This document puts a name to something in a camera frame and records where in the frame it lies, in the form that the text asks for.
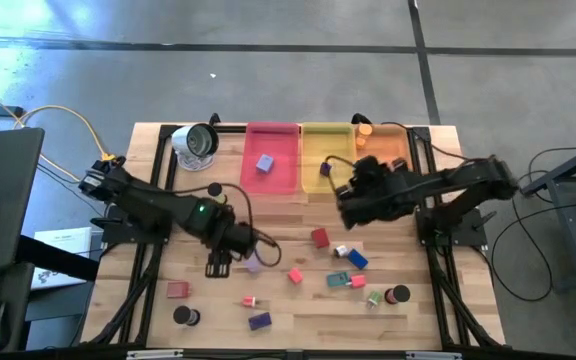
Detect orange hourglass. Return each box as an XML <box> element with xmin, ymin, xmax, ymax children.
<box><xmin>355</xmin><ymin>123</ymin><xmax>374</xmax><ymax>149</ymax></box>

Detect white paper booklet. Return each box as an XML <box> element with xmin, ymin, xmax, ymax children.
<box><xmin>30</xmin><ymin>227</ymin><xmax>93</xmax><ymax>291</ymax></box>

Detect dark grey desk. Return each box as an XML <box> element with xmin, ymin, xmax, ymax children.
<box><xmin>0</xmin><ymin>127</ymin><xmax>45</xmax><ymax>274</ymax></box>

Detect white round desk lamp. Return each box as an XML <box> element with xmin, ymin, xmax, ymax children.
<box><xmin>170</xmin><ymin>122</ymin><xmax>220</xmax><ymax>173</ymax></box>

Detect purple rectangular box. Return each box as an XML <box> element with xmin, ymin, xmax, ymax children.
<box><xmin>247</xmin><ymin>311</ymin><xmax>273</xmax><ymax>332</ymax></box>

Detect dark red USB charger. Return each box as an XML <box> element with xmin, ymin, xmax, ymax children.
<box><xmin>310</xmin><ymin>227</ymin><xmax>331</xmax><ymax>250</ymax></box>

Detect lavender capped hourglass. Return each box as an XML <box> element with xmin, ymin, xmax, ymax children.
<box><xmin>244</xmin><ymin>253</ymin><xmax>265</xmax><ymax>274</ymax></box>

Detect silver mount bracket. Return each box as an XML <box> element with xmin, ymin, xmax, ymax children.
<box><xmin>126</xmin><ymin>349</ymin><xmax>184</xmax><ymax>360</ymax></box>
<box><xmin>405</xmin><ymin>351</ymin><xmax>463</xmax><ymax>360</ymax></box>

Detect pink translucent plastic bin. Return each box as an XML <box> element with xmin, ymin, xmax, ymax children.
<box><xmin>240</xmin><ymin>122</ymin><xmax>302</xmax><ymax>196</ymax></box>

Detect black floor cable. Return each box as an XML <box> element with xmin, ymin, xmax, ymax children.
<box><xmin>490</xmin><ymin>199</ymin><xmax>576</xmax><ymax>303</ymax></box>

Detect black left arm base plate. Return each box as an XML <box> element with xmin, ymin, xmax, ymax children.
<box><xmin>90</xmin><ymin>207</ymin><xmax>174</xmax><ymax>246</ymax></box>

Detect yellow translucent plastic bin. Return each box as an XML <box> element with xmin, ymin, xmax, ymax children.
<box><xmin>300</xmin><ymin>122</ymin><xmax>358</xmax><ymax>195</ymax></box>

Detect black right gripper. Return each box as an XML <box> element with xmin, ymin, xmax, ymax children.
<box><xmin>335</xmin><ymin>154</ymin><xmax>409</xmax><ymax>231</ymax></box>

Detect flat red charger with prongs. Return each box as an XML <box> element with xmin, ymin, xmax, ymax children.
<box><xmin>166</xmin><ymin>281</ymin><xmax>193</xmax><ymax>300</ymax></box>

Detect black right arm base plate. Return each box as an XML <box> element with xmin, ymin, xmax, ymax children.
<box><xmin>415</xmin><ymin>209</ymin><xmax>489</xmax><ymax>247</ymax></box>

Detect orange translucent plastic bin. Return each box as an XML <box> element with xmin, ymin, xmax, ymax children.
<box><xmin>355</xmin><ymin>123</ymin><xmax>414</xmax><ymax>171</ymax></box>

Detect black capped blue hourglass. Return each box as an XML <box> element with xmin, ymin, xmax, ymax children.
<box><xmin>172</xmin><ymin>305</ymin><xmax>202</xmax><ymax>327</ymax></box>

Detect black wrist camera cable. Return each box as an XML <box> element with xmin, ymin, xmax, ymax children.
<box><xmin>167</xmin><ymin>182</ymin><xmax>283</xmax><ymax>268</ymax></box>
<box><xmin>323</xmin><ymin>154</ymin><xmax>364</xmax><ymax>194</ymax></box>

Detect black capped red hourglass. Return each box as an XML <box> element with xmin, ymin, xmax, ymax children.
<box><xmin>384</xmin><ymin>284</ymin><xmax>412</xmax><ymax>306</ymax></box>

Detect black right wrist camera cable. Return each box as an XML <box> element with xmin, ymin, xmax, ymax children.
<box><xmin>323</xmin><ymin>154</ymin><xmax>364</xmax><ymax>194</ymax></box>

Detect teal digital timer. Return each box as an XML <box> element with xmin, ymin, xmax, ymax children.
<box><xmin>325</xmin><ymin>271</ymin><xmax>352</xmax><ymax>289</ymax></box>

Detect thin black arm supply cable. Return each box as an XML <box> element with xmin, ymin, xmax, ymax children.
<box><xmin>380</xmin><ymin>121</ymin><xmax>474</xmax><ymax>162</ymax></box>

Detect yellow extension cable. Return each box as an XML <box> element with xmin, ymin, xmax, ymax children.
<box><xmin>0</xmin><ymin>82</ymin><xmax>119</xmax><ymax>184</ymax></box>

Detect blue rectangular box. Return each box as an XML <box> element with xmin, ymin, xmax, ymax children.
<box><xmin>346</xmin><ymin>248</ymin><xmax>370</xmax><ymax>271</ymax></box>

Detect lavender blue wall charger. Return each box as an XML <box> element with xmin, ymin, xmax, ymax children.
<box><xmin>255</xmin><ymin>153</ymin><xmax>275</xmax><ymax>175</ymax></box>

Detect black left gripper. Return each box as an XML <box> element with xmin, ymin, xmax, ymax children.
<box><xmin>203</xmin><ymin>227</ymin><xmax>262</xmax><ymax>279</ymax></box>

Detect black left wrist camera cable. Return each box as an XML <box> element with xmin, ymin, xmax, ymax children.
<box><xmin>167</xmin><ymin>182</ymin><xmax>283</xmax><ymax>268</ymax></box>

